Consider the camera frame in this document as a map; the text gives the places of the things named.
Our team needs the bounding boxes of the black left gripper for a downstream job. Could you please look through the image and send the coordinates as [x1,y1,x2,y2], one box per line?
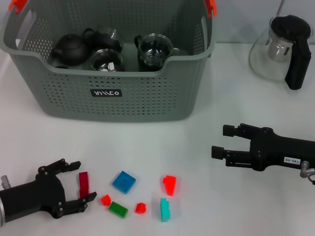
[1,158,98,223]

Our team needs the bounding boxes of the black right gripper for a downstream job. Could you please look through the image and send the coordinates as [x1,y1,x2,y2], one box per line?
[211,123,315,172]

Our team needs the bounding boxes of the dark red building brick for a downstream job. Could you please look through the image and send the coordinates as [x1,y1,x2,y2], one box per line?
[78,172,90,199]

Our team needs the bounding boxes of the glass teacup with black base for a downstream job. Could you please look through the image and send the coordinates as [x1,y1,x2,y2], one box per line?
[90,48,124,72]
[134,33,173,71]
[137,58,165,72]
[83,25,126,53]

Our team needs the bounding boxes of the grey perforated storage basket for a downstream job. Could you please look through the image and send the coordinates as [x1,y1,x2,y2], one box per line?
[0,0,219,122]

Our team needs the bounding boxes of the small red building brick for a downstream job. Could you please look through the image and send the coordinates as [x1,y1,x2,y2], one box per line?
[100,194,112,207]
[134,202,147,214]

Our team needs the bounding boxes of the blue square building brick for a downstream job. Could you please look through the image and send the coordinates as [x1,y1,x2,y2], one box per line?
[112,171,136,195]

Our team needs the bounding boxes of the green building brick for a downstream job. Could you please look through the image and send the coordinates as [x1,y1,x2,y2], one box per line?
[108,201,129,219]

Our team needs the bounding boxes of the red wedge building brick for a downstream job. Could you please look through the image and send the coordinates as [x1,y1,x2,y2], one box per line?
[162,175,178,197]

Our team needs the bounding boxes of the teal building brick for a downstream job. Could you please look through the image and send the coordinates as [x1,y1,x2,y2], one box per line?
[160,198,172,223]

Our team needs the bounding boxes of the black clay teapot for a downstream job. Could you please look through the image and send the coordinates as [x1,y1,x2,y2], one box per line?
[50,33,91,66]

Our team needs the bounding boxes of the left wrist cable connector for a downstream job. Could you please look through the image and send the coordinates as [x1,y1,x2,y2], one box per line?
[0,175,11,189]

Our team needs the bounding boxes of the wrist cable connector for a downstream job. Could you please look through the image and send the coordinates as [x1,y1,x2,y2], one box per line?
[300,161,315,185]
[0,175,11,189]

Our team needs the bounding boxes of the right wrist cable connector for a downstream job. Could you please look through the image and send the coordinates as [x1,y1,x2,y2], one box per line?
[300,161,315,185]

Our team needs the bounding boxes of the glass teapot with black handle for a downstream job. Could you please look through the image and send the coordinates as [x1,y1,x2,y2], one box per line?
[248,14,314,90]

